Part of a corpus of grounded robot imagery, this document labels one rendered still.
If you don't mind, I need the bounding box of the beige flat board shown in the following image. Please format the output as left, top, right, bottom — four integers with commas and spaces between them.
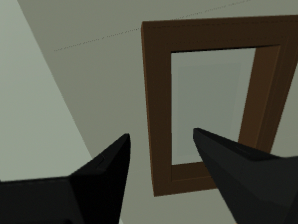
17, 0, 298, 224

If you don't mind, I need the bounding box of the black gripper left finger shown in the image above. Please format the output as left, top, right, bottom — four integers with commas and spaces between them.
0, 133, 131, 224

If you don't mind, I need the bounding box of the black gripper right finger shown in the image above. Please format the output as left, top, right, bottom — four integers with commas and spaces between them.
193, 128, 298, 224

